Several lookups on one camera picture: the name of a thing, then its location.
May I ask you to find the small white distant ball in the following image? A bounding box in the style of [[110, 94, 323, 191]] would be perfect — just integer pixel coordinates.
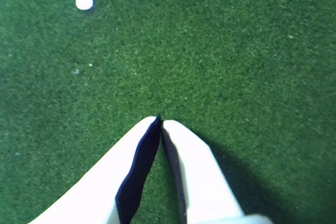
[[75, 0, 94, 10]]

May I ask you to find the long green artificial turf mat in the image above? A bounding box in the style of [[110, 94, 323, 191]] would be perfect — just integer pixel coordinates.
[[0, 0, 336, 224]]

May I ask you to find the white gripper finger with navy pad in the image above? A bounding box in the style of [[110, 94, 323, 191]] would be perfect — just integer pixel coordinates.
[[28, 113, 162, 224], [161, 119, 274, 224]]

